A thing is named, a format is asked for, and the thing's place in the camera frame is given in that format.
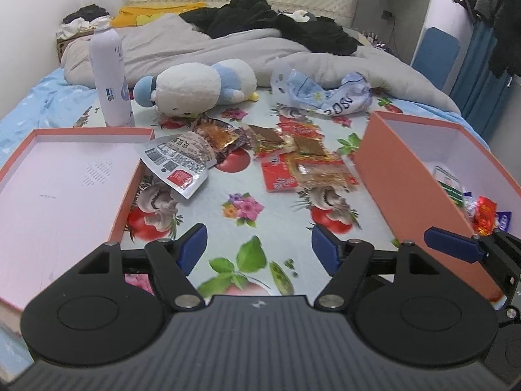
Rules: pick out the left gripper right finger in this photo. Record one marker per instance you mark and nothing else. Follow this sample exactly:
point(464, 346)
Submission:
point(346, 262)

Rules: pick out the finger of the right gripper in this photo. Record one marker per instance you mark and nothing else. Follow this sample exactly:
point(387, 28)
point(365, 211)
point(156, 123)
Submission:
point(454, 245)

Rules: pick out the light blue bedsheet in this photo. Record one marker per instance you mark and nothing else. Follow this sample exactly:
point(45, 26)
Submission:
point(51, 103)

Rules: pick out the black clothes pile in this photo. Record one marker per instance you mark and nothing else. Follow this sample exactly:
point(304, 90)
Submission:
point(319, 34)

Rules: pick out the red foil snack packet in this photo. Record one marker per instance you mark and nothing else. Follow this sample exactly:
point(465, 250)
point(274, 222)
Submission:
point(484, 217)

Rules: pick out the pink box lid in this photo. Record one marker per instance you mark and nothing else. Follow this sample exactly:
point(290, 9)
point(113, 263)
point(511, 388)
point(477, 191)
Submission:
point(64, 191)

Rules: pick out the blue curtain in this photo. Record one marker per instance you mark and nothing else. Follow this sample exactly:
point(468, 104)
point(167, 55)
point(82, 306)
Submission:
point(480, 94)

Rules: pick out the black hanging coat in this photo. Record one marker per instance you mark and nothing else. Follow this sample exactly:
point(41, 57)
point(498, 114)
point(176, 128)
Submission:
point(506, 54)

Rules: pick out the clothes pile on nightstand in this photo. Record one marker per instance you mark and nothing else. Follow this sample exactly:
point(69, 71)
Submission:
point(83, 20)

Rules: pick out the blue chair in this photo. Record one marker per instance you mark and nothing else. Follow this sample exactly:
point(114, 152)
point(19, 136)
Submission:
point(436, 56)

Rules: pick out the blue white snack bag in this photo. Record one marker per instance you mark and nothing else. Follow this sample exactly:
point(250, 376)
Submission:
point(502, 220)

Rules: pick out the cardboard nightstand box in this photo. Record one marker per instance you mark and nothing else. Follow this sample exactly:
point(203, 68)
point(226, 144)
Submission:
point(73, 49)

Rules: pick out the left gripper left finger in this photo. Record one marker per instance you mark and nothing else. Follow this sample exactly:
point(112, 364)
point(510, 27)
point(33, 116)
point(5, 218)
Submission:
point(171, 262)

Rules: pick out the yellow pillow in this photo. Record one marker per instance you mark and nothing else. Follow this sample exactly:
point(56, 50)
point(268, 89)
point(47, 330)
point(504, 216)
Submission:
point(139, 15)

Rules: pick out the white blue plush toy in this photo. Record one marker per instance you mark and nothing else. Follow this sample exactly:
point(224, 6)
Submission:
point(191, 89)

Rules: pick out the white shrimp snack packet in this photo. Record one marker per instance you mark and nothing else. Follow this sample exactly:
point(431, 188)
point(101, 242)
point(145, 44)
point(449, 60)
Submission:
point(181, 161)

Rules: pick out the pink cardboard box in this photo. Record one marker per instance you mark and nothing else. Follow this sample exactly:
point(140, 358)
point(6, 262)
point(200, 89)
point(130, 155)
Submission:
point(395, 161)

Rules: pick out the fruit print tablecloth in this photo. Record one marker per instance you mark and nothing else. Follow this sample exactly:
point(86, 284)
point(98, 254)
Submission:
point(258, 243)

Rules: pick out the crumpled blue white bag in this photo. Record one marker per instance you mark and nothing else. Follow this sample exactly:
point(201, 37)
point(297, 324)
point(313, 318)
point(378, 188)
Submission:
point(294, 89)

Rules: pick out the white small plush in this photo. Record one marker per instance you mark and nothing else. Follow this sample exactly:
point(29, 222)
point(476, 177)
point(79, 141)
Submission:
point(300, 16)

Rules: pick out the grey duvet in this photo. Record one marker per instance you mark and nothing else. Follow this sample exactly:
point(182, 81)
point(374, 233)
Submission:
point(169, 41)

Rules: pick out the clear brown snack packet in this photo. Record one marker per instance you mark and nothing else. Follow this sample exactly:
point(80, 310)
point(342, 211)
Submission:
point(320, 171)

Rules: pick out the white spray bottle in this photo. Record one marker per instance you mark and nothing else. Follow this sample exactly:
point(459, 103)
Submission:
point(107, 61)

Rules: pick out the green dried tofu packet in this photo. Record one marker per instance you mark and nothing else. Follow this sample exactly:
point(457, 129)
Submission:
point(450, 184)

